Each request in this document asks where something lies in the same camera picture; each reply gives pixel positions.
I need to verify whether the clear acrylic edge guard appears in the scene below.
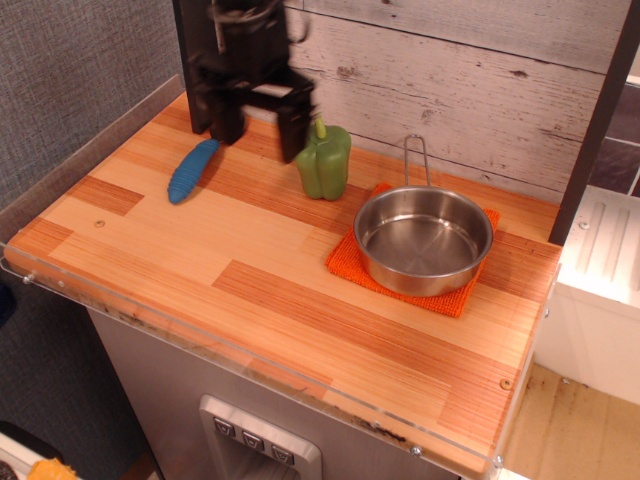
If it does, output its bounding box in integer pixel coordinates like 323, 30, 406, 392
1, 247, 505, 479

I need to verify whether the green toy bell pepper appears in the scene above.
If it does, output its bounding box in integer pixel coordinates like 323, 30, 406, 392
295, 116, 352, 201

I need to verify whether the blue handled metal spoon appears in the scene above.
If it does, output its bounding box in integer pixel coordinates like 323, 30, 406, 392
167, 139, 220, 205

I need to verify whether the grey toy fridge cabinet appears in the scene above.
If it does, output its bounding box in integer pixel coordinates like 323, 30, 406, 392
89, 310, 455, 479

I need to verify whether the yellow cloth object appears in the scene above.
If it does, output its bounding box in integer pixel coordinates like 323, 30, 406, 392
26, 458, 78, 480

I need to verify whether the stainless steel pan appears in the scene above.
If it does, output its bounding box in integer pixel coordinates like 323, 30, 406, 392
353, 134, 495, 298

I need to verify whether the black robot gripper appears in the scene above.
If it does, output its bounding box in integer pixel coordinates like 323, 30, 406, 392
203, 1, 314, 163

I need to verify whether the silver dispenser button panel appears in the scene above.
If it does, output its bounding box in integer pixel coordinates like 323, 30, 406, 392
199, 395, 323, 480

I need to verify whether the white toy sink unit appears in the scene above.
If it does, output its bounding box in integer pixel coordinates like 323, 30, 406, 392
535, 187, 639, 403

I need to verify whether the dark right frame post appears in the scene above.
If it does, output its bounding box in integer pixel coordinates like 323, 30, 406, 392
548, 0, 639, 246

